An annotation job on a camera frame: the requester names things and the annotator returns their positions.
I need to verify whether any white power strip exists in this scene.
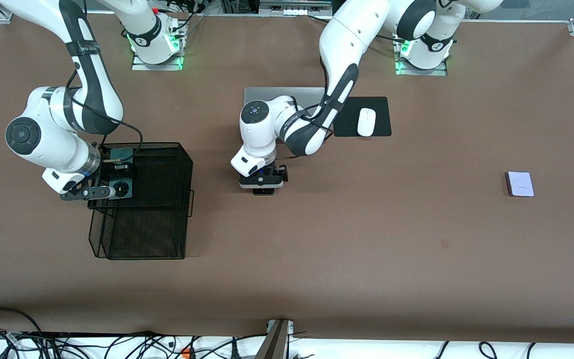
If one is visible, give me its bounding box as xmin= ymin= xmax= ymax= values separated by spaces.
xmin=259 ymin=0 xmax=333 ymax=16

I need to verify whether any black mouse pad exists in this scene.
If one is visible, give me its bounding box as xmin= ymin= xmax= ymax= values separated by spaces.
xmin=331 ymin=96 xmax=392 ymax=138

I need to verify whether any black wire mesh organizer basket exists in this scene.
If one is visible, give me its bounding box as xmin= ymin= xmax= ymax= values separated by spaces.
xmin=87 ymin=142 xmax=195 ymax=261

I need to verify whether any black looped floor cable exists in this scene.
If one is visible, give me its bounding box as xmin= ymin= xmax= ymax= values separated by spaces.
xmin=0 ymin=308 xmax=43 ymax=335

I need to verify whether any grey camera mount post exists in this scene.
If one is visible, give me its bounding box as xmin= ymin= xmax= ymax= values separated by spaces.
xmin=255 ymin=319 xmax=295 ymax=359

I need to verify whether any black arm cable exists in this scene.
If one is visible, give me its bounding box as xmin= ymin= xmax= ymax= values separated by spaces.
xmin=275 ymin=55 xmax=335 ymax=160
xmin=65 ymin=65 xmax=144 ymax=165

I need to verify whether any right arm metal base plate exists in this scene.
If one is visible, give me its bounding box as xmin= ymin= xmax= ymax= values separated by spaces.
xmin=132 ymin=50 xmax=184 ymax=71

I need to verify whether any silver closed laptop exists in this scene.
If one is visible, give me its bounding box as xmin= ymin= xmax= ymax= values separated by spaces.
xmin=243 ymin=87 xmax=326 ymax=111

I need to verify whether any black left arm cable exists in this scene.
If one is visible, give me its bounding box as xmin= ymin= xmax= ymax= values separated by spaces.
xmin=275 ymin=55 xmax=335 ymax=160

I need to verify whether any white computer mouse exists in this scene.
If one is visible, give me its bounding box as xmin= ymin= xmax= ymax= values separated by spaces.
xmin=357 ymin=108 xmax=377 ymax=137

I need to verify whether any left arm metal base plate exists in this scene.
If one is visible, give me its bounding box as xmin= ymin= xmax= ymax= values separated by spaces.
xmin=396 ymin=60 xmax=448 ymax=76

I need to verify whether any lavender flip phone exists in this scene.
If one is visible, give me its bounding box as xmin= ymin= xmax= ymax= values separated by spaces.
xmin=505 ymin=171 xmax=535 ymax=197

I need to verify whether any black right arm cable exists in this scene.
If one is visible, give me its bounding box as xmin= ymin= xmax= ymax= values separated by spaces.
xmin=65 ymin=65 xmax=144 ymax=165

